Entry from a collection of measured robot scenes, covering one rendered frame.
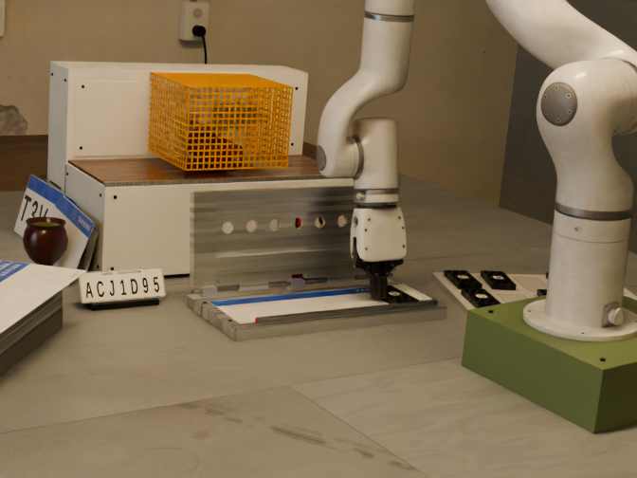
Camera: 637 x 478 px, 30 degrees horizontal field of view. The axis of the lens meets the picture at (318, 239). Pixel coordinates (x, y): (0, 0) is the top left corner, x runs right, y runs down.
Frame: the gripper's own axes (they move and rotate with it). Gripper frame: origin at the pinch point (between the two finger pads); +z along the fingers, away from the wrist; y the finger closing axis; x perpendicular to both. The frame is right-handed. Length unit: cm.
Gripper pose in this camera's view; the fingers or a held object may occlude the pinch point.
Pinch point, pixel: (378, 287)
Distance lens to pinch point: 223.5
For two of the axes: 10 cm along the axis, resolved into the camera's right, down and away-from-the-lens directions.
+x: -5.0, -0.4, 8.6
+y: 8.6, -0.6, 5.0
